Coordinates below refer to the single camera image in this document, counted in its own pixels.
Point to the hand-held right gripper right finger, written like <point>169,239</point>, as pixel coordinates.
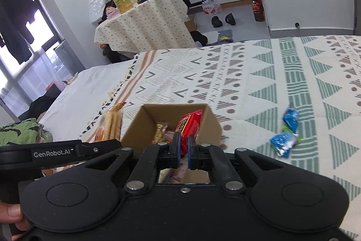
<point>191,152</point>

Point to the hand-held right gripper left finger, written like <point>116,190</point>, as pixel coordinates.
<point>177,152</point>

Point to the yellow wrapped candy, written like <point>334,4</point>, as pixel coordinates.
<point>160,130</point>

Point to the pack of water bottles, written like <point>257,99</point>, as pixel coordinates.
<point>211,7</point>

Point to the hanging dark clothes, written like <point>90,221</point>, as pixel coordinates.
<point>15,20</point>

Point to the black slipper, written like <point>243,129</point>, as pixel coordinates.
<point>216,21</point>
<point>230,18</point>

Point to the small cardboard carton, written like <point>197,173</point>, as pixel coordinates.
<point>190,24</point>

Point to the blue candy packet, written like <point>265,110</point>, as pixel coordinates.
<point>283,143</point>
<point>292,117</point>

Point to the table with dotted tablecloth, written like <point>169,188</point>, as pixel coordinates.
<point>143,26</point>

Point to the white plastic-wrapped panel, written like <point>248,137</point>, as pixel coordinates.
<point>95,2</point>

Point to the red snack packet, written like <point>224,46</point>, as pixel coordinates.
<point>191,122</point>

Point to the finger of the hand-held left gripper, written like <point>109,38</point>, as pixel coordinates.
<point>98,148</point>

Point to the person's left hand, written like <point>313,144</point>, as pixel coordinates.
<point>12,215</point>

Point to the blue floor mat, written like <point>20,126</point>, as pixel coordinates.
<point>224,35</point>

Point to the patterned bed blanket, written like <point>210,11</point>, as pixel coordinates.
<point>268,83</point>

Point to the dark-haired doll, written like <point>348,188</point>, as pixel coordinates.
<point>110,11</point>

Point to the black bag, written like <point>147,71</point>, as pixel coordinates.
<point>199,37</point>

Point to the white bed sheet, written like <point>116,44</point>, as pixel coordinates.
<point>84,97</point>

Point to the cracker packet with orange label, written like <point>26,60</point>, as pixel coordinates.
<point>111,125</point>

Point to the green camouflage cloth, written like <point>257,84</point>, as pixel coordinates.
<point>19,133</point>

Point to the brown cardboard box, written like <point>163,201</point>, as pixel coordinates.
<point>146,122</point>

